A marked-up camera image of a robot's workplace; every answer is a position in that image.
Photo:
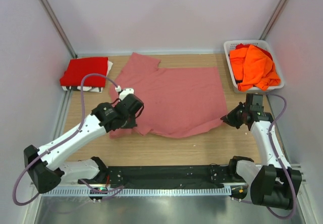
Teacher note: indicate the pink t shirt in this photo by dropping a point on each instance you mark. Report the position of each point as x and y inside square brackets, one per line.
[178, 102]

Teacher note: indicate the white plastic basket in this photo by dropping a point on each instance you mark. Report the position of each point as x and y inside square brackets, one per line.
[230, 45]

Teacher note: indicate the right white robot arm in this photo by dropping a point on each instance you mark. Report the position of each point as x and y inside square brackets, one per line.
[275, 184]

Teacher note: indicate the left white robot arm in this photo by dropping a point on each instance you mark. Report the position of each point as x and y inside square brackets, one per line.
[47, 165]

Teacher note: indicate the orange t shirt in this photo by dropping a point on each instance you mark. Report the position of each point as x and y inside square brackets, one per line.
[252, 68]

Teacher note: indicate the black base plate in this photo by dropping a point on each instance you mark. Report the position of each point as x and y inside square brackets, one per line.
[210, 176]

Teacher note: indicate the white slotted cable duct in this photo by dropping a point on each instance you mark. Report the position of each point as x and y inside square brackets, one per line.
[85, 191]

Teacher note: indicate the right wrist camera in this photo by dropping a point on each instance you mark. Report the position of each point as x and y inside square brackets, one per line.
[254, 102]

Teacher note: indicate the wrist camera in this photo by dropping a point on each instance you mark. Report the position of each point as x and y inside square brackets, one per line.
[254, 102]
[123, 92]

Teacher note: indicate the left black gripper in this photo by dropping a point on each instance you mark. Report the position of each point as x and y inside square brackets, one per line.
[131, 123]

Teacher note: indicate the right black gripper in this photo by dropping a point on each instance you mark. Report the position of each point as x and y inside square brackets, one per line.
[234, 116]

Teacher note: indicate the folded red t shirt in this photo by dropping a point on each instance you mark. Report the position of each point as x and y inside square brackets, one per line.
[79, 68]

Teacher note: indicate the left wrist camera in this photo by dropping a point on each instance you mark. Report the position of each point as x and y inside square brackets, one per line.
[123, 92]

